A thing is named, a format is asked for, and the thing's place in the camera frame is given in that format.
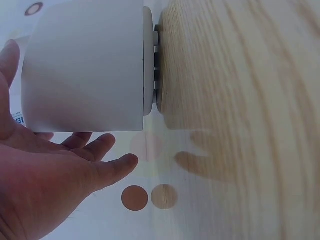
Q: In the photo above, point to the person's left hand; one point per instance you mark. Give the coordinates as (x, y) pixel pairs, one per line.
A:
(37, 180)

